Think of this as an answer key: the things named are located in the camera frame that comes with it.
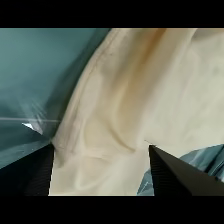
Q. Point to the cream shirt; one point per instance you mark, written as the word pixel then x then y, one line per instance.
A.
pixel 133 100

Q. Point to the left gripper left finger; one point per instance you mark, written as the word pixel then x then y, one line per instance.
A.
pixel 31 175

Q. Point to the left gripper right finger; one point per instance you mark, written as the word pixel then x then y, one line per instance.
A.
pixel 180 178

